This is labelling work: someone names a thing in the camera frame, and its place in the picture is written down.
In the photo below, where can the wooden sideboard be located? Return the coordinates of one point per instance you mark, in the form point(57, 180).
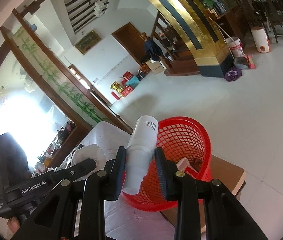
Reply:
point(56, 152)

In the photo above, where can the white cylinder bin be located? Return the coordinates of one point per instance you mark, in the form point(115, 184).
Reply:
point(261, 39)

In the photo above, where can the white plastic bottle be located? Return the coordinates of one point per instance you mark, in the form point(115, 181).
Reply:
point(140, 151)

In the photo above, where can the cardboard sheet under basket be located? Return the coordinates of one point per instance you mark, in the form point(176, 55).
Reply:
point(233, 177)

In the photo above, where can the red plastic basket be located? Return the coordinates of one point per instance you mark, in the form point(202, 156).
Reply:
point(179, 137)

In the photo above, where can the cardboard box on floor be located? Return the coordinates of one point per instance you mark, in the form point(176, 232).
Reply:
point(155, 66)

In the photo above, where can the purple mop head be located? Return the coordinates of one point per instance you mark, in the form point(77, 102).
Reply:
point(233, 74)

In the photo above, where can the dustpan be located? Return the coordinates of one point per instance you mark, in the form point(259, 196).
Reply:
point(241, 63)

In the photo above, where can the person's left hand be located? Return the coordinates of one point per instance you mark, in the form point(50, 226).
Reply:
point(13, 225)

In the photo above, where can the gold pillar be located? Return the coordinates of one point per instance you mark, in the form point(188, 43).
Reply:
point(200, 34)

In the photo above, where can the dark jacket on post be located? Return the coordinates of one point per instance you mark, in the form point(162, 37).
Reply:
point(153, 50)

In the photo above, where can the white bucket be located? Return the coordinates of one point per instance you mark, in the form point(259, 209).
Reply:
point(235, 46)

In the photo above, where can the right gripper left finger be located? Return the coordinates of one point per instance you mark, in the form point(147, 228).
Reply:
point(76, 210)

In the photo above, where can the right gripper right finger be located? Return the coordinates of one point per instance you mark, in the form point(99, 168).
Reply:
point(225, 217)

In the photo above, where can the wooden door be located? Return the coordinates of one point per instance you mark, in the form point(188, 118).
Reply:
point(130, 38)

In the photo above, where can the pink floral tablecloth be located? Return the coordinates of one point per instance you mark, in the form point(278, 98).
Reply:
point(122, 221)

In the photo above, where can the framed painting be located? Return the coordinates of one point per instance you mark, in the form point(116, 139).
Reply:
point(88, 42)

